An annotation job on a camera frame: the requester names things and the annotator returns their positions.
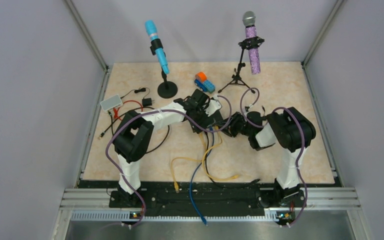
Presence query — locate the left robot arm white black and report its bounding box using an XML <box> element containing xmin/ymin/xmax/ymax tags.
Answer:
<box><xmin>105</xmin><ymin>89</ymin><xmax>222</xmax><ymax>208</ymax></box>

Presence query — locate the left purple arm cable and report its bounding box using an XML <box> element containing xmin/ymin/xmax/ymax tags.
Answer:
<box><xmin>105</xmin><ymin>95</ymin><xmax>233</xmax><ymax>229</ymax></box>

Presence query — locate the blue ethernet cable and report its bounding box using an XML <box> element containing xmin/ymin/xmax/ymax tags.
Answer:
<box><xmin>189</xmin><ymin>127</ymin><xmax>214</xmax><ymax>227</ymax></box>

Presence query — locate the cyan microphone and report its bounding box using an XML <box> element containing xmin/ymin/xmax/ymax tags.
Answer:
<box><xmin>144</xmin><ymin>20</ymin><xmax>170</xmax><ymax>75</ymax></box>

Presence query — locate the black tripod mic stand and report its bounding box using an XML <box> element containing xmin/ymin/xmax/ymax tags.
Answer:
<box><xmin>218</xmin><ymin>36</ymin><xmax>265</xmax><ymax>93</ymax></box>

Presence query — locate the red cable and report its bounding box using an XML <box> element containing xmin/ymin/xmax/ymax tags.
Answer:
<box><xmin>113</xmin><ymin>100</ymin><xmax>144</xmax><ymax>122</ymax></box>

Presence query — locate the white small hub box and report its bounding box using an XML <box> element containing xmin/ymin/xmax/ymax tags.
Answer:
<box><xmin>100</xmin><ymin>94</ymin><xmax>123</xmax><ymax>112</ymax></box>

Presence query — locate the purple glitter microphone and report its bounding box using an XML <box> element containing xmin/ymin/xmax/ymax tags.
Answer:
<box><xmin>242</xmin><ymin>11</ymin><xmax>261</xmax><ymax>75</ymax></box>

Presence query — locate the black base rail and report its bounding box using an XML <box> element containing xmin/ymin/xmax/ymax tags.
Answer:
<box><xmin>109</xmin><ymin>181</ymin><xmax>304</xmax><ymax>219</ymax></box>

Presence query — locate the black network switch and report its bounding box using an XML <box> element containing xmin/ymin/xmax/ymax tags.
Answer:
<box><xmin>208</xmin><ymin>110</ymin><xmax>226</xmax><ymax>129</ymax></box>

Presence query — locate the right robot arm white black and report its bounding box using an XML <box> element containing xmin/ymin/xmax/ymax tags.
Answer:
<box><xmin>223</xmin><ymin>107</ymin><xmax>316</xmax><ymax>208</ymax></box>

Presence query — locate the small black wall charger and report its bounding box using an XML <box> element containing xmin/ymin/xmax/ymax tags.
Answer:
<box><xmin>134</xmin><ymin>87</ymin><xmax>153</xmax><ymax>107</ymax></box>

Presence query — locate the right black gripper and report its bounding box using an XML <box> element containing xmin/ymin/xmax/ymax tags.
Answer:
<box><xmin>215</xmin><ymin>111</ymin><xmax>253</xmax><ymax>138</ymax></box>

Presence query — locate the colourful toy block truck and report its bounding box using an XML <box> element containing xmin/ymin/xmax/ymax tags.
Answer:
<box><xmin>194</xmin><ymin>72</ymin><xmax>216</xmax><ymax>94</ymax></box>

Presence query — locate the long black cable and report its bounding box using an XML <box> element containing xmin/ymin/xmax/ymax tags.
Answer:
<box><xmin>98</xmin><ymin>105</ymin><xmax>171</xmax><ymax>155</ymax></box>

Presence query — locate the black ethernet cable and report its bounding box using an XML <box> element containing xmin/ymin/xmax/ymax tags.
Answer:
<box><xmin>203</xmin><ymin>129</ymin><xmax>261</xmax><ymax>189</ymax></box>

